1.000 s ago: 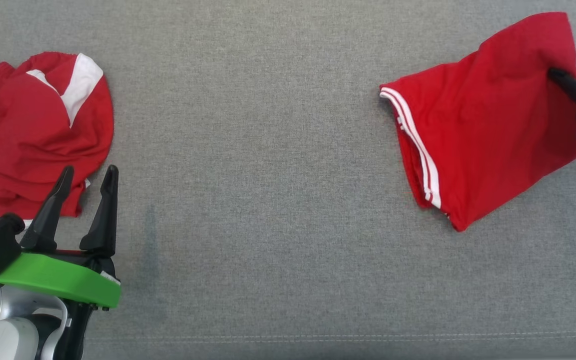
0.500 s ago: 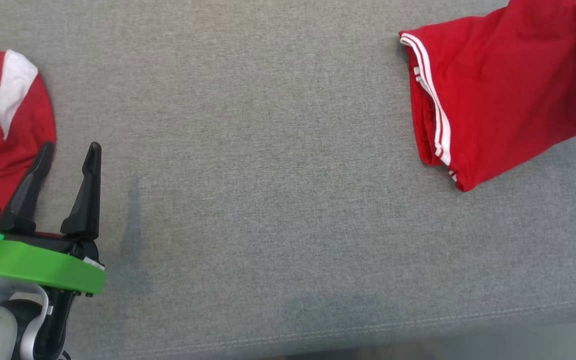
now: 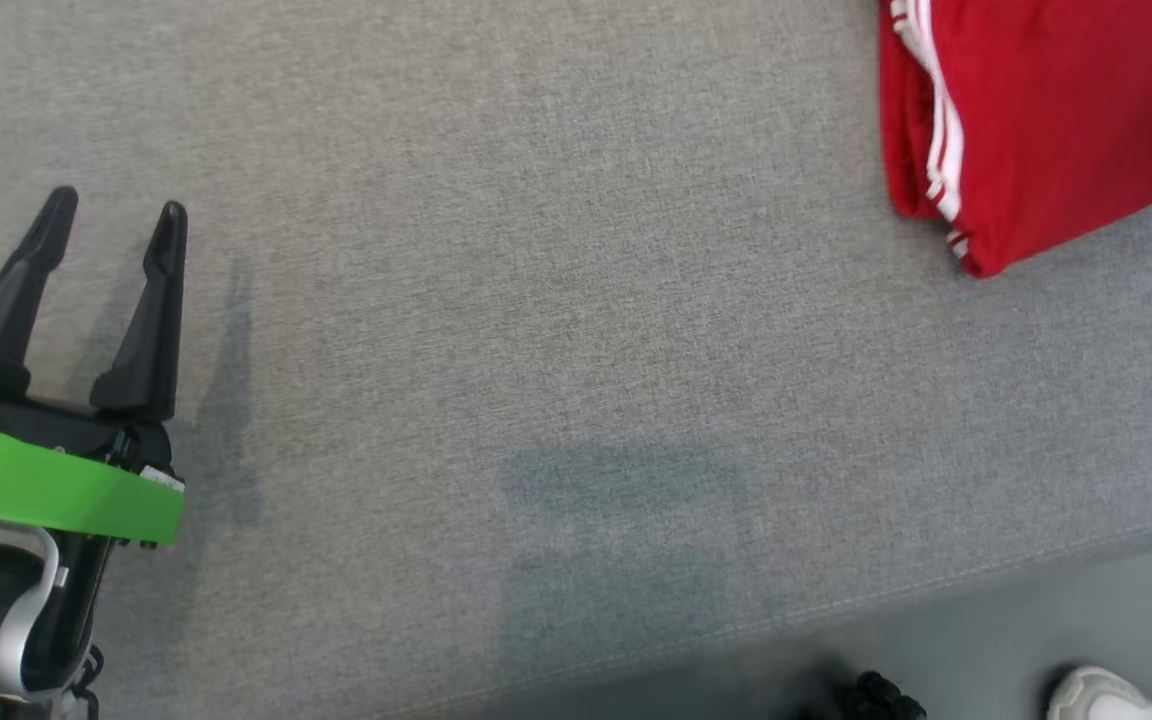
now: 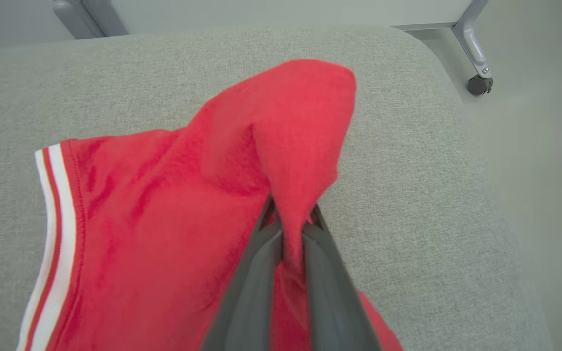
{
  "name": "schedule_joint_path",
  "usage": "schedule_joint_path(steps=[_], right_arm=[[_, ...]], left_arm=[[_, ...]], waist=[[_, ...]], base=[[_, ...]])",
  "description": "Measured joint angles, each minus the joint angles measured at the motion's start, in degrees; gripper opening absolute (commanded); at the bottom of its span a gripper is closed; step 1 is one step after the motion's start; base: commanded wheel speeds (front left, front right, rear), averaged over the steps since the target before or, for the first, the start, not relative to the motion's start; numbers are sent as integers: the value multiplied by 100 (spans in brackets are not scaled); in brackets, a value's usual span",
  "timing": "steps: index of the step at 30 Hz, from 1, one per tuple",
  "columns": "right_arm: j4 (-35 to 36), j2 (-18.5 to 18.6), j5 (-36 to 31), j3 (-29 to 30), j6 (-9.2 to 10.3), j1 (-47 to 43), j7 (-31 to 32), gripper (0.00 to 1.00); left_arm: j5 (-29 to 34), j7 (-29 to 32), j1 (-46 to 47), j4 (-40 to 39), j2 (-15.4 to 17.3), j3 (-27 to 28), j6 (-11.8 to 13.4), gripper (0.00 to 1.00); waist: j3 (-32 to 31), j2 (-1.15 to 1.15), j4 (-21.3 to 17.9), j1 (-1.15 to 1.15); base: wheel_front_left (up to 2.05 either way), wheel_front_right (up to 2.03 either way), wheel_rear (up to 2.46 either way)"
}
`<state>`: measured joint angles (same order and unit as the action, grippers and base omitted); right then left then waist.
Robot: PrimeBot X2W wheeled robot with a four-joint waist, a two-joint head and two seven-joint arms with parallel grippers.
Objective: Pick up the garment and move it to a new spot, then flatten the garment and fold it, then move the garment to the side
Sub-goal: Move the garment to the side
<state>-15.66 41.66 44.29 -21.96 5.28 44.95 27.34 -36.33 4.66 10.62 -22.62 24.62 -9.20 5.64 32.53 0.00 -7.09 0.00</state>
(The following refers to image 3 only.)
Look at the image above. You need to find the grey fabric sofa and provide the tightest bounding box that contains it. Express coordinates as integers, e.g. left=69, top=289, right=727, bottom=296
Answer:
left=0, top=0, right=1152, bottom=720

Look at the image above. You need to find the black rubber wheel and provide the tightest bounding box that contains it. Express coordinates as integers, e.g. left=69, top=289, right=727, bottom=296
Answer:
left=800, top=670, right=928, bottom=720

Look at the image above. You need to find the red shirt with white sleeves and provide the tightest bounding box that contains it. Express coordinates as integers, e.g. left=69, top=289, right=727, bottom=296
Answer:
left=879, top=0, right=1152, bottom=280

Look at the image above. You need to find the white shoe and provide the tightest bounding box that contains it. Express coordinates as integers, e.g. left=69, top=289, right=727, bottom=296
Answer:
left=1046, top=665, right=1152, bottom=720

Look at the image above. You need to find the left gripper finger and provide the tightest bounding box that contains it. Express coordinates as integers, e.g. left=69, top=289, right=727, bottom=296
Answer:
left=89, top=200, right=190, bottom=424
left=0, top=186, right=80, bottom=400

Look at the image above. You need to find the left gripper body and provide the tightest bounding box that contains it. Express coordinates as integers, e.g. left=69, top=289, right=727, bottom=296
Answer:
left=0, top=384, right=183, bottom=478

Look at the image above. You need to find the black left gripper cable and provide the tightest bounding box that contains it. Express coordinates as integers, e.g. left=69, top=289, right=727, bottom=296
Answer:
left=64, top=645, right=107, bottom=720

